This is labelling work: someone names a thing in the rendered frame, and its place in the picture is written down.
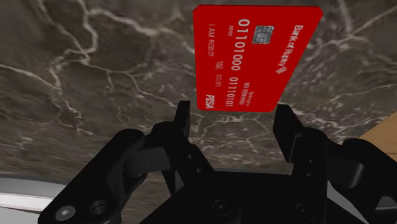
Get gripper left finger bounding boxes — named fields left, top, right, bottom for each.
left=38, top=100, right=215, bottom=224

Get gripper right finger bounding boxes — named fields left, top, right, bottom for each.
left=272, top=104, right=397, bottom=224

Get silver sink basin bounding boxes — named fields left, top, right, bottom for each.
left=0, top=173, right=67, bottom=224

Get red bank card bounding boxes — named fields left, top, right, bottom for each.
left=193, top=4, right=324, bottom=113

